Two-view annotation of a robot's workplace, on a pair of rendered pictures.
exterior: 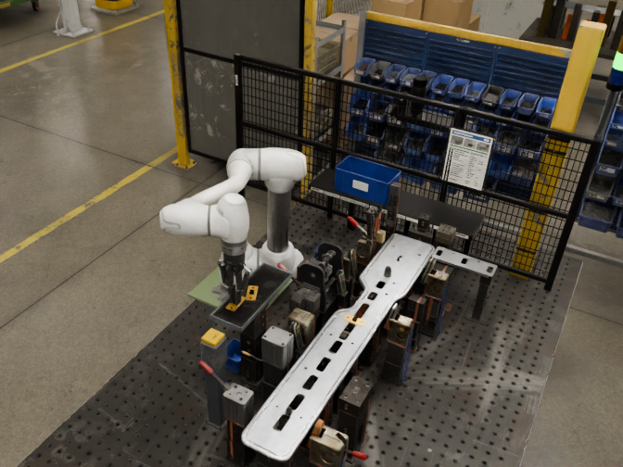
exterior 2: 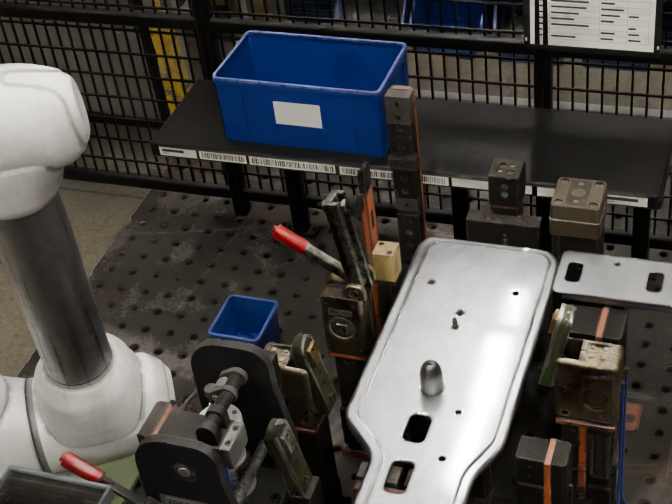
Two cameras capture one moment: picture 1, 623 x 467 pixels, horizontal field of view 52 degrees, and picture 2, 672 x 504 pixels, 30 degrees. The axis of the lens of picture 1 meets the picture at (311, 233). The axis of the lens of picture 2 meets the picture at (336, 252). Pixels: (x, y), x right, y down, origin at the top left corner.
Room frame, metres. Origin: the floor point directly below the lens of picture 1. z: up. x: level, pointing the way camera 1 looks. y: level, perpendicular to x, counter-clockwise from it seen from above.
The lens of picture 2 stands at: (0.97, -0.18, 2.25)
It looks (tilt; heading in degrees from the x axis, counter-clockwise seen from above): 39 degrees down; 357
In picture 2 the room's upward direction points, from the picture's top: 8 degrees counter-clockwise
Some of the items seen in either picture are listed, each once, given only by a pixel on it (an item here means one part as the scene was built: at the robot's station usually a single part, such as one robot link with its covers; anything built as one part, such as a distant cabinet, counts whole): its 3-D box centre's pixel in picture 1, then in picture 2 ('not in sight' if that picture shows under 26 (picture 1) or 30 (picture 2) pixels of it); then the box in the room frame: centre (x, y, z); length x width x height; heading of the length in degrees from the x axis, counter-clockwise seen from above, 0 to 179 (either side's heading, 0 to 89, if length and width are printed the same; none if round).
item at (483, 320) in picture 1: (482, 295); not in sight; (2.27, -0.81, 0.84); 0.11 x 0.06 x 0.29; 63
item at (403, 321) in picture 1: (397, 349); not in sight; (1.86, -0.37, 0.87); 0.12 x 0.09 x 0.35; 63
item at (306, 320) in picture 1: (300, 350); not in sight; (1.82, 0.02, 0.89); 0.13 x 0.11 x 0.38; 63
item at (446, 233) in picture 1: (440, 258); (577, 279); (2.49, -0.64, 0.88); 0.08 x 0.08 x 0.36; 63
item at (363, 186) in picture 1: (366, 180); (314, 92); (2.86, -0.27, 1.10); 0.30 x 0.17 x 0.13; 62
